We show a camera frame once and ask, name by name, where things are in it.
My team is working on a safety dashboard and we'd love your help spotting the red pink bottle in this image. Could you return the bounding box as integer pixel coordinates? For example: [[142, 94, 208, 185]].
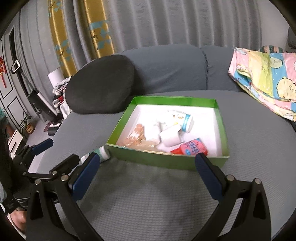
[[170, 138, 208, 156]]

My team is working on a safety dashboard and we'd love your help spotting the amber hair clip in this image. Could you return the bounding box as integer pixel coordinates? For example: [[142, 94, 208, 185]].
[[123, 123, 156, 148]]

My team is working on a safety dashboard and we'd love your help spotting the black tripod stand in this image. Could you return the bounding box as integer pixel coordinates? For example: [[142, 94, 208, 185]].
[[10, 59, 62, 123]]

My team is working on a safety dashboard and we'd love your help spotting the white bottle green label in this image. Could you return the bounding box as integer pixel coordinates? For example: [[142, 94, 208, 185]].
[[80, 146, 111, 164]]

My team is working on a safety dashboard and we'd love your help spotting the white bottle blue cap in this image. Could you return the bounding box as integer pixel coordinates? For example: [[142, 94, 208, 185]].
[[168, 111, 194, 133]]

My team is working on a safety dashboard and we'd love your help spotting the colourful cartoon blanket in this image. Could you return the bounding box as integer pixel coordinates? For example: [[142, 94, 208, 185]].
[[228, 48, 295, 122]]

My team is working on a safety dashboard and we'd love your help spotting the white drawer cabinet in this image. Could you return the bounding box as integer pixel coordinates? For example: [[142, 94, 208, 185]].
[[8, 130, 23, 159]]

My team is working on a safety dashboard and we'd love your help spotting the small potted plant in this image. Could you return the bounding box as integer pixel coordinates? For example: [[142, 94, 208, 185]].
[[20, 114, 35, 135]]

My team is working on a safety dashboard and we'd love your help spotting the white tube bottle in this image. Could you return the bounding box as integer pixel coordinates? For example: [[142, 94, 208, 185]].
[[144, 123, 161, 145]]

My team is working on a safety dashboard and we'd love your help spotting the black round cushion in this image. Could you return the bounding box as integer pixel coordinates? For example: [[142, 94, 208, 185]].
[[65, 55, 135, 114]]

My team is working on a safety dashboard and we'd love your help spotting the red door ornament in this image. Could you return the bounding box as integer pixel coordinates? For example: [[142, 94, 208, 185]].
[[0, 56, 7, 88]]

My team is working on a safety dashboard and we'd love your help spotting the white plastic cup holder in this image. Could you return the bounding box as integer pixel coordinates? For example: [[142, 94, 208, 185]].
[[159, 123, 183, 147]]

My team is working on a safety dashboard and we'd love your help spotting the grey and gold curtain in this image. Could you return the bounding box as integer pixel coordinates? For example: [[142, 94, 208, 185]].
[[11, 1, 262, 100]]

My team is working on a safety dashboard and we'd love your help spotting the green cardboard box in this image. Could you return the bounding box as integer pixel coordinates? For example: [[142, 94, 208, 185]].
[[106, 96, 230, 171]]

